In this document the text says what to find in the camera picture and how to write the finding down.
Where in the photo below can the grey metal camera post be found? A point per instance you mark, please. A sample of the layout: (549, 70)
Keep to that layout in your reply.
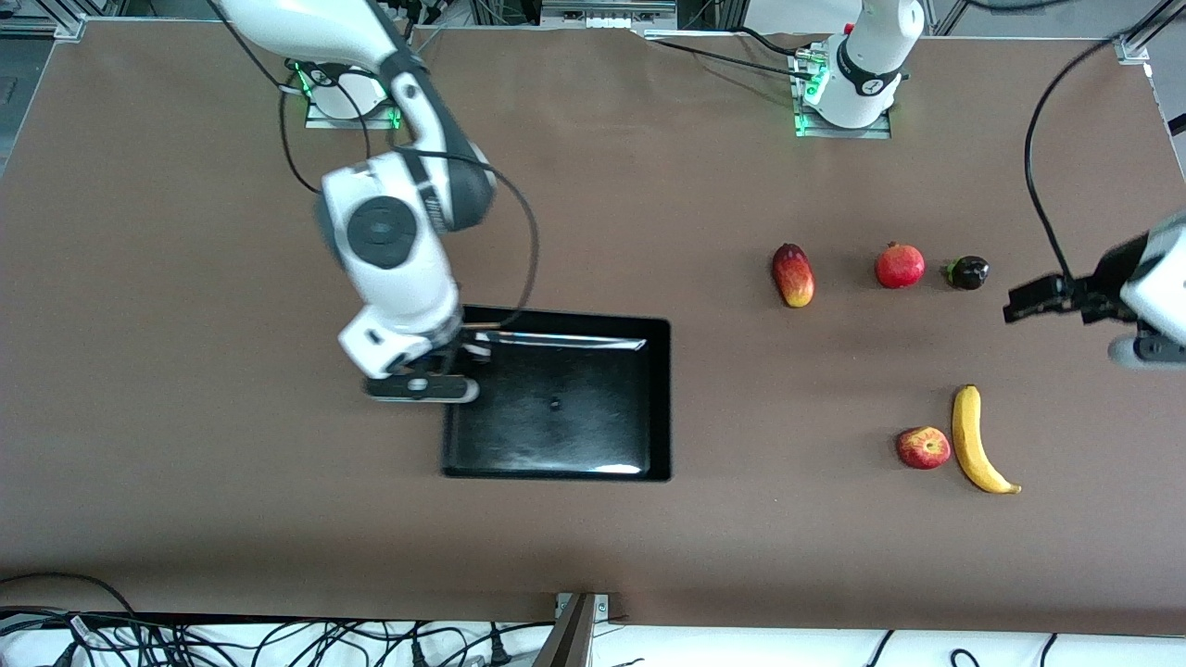
(570, 639)

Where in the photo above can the red pomegranate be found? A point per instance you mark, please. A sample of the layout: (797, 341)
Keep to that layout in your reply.
(900, 267)

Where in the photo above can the small metal bracket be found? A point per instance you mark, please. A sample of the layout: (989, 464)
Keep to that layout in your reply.
(602, 607)

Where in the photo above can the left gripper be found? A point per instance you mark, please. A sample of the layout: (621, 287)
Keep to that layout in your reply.
(1100, 279)

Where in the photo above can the white connector strip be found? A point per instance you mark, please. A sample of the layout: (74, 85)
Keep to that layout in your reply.
(610, 22)

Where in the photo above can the dark purple fruit green stem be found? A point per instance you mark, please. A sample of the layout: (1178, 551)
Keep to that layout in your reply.
(969, 273)

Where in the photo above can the yellow banana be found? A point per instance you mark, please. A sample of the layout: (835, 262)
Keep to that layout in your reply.
(968, 435)

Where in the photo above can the black rectangular plastic tray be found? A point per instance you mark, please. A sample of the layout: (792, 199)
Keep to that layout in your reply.
(574, 435)

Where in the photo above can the red yellow mango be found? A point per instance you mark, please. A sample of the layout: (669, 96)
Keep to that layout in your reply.
(793, 276)

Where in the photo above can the grey metal equipment box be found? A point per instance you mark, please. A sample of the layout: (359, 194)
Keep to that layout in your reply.
(607, 7)

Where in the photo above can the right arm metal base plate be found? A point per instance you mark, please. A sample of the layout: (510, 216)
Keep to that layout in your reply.
(320, 120)

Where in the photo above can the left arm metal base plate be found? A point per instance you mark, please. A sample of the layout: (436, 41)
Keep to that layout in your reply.
(876, 132)

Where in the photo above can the brown table mat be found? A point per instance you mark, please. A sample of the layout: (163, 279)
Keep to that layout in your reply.
(232, 417)

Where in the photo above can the aluminium frame profile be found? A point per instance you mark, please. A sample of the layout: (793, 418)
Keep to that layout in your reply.
(65, 28)
(1135, 42)

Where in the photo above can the red yellow apple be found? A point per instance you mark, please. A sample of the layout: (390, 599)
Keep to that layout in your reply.
(923, 448)

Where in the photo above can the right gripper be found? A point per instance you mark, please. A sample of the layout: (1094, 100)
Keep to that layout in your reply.
(460, 344)

